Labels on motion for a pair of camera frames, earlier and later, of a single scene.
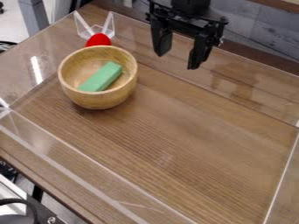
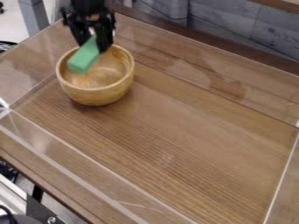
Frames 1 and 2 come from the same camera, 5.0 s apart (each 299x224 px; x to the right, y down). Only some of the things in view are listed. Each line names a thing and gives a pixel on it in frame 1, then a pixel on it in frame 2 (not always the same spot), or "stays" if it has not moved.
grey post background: x=33 y=16 stays
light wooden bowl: x=78 y=63 stays
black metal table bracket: x=44 y=215 stays
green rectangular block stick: x=101 y=78 → x=84 y=55
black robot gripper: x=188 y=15 → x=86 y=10
